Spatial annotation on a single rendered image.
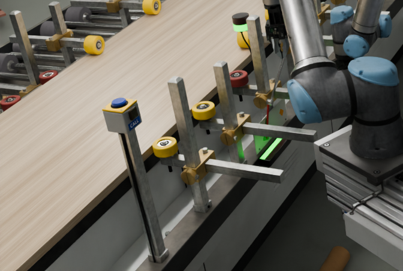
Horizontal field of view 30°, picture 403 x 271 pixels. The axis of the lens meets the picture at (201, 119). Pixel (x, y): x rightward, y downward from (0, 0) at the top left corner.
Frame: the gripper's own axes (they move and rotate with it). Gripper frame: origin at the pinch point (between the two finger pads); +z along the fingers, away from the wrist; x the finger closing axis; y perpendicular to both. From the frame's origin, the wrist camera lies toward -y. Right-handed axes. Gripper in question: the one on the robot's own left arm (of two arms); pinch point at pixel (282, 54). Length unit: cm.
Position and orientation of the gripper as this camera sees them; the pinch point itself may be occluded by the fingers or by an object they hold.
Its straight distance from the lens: 264.9
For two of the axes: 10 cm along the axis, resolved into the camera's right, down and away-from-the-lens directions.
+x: 9.7, -0.7, -2.4
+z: 1.8, 8.7, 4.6
